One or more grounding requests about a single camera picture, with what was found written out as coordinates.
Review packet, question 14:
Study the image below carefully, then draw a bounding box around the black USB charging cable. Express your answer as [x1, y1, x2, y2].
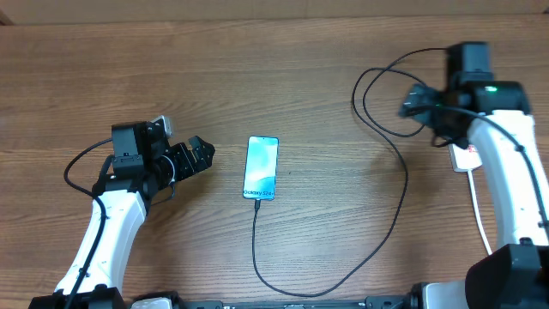
[250, 47, 451, 299]

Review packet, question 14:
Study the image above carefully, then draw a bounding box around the blue screen Galaxy smartphone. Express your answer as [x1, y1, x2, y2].
[243, 136, 280, 200]

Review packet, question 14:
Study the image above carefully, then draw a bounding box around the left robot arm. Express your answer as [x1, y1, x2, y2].
[30, 116, 215, 308]

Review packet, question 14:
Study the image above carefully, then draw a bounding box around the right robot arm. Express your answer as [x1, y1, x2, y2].
[399, 42, 548, 308]

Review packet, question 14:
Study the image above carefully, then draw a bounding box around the white power strip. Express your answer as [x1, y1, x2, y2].
[448, 144, 482, 173]

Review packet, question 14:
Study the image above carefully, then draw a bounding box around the white power strip cord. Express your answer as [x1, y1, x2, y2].
[466, 169, 493, 257]

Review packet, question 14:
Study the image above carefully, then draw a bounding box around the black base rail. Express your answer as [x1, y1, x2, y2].
[130, 295, 419, 309]

